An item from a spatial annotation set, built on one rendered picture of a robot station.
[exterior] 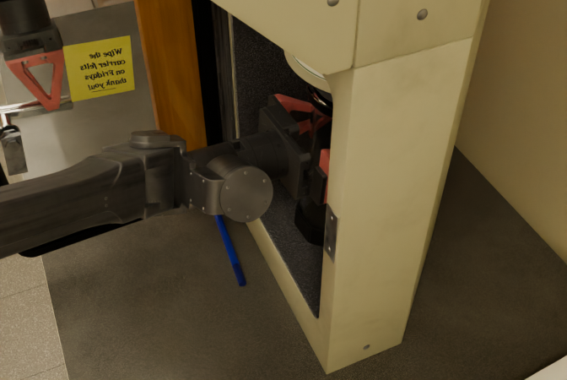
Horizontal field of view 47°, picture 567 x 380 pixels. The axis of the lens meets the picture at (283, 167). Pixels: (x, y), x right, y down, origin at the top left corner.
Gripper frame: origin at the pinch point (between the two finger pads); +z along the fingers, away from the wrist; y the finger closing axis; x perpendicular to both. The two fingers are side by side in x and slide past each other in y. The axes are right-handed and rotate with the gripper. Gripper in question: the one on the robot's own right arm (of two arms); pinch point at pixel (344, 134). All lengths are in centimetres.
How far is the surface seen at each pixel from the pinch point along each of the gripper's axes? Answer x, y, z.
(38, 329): 120, 81, -41
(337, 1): -27.7, -16.1, -14.4
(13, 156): 2.7, 14.4, -36.3
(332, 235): -0.8, -14.3, -10.3
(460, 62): -20.1, -16.5, -1.6
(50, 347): 120, 73, -39
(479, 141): 19.5, 9.8, 36.0
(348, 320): 14.2, -15.3, -6.7
